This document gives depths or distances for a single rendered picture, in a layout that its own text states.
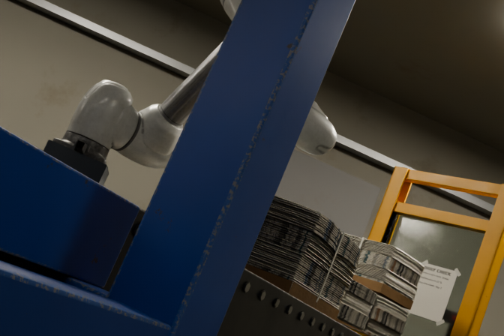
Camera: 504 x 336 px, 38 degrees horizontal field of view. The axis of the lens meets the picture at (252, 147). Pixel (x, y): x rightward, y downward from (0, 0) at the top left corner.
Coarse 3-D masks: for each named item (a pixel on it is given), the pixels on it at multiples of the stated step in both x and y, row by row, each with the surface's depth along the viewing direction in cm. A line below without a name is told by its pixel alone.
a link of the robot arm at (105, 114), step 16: (96, 96) 237; (112, 96) 237; (128, 96) 242; (80, 112) 236; (96, 112) 235; (112, 112) 237; (128, 112) 241; (80, 128) 234; (96, 128) 234; (112, 128) 237; (128, 128) 241; (112, 144) 241
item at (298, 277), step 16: (272, 208) 178; (288, 208) 176; (304, 208) 175; (272, 224) 178; (288, 224) 175; (304, 224) 173; (320, 224) 174; (256, 240) 177; (272, 240) 175; (288, 240) 174; (304, 240) 173; (320, 240) 178; (256, 256) 176; (272, 256) 174; (288, 256) 172; (304, 256) 172; (320, 256) 180; (272, 272) 172; (288, 272) 171; (304, 272) 175; (304, 288) 177
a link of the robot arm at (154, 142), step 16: (208, 64) 239; (192, 80) 242; (176, 96) 244; (192, 96) 242; (144, 112) 248; (160, 112) 246; (176, 112) 245; (144, 128) 245; (160, 128) 244; (176, 128) 247; (128, 144) 244; (144, 144) 246; (160, 144) 247; (144, 160) 250; (160, 160) 252
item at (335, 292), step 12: (348, 240) 192; (348, 252) 195; (360, 252) 203; (336, 264) 190; (348, 264) 197; (336, 276) 192; (348, 276) 200; (324, 288) 188; (336, 288) 195; (324, 300) 190; (336, 300) 198
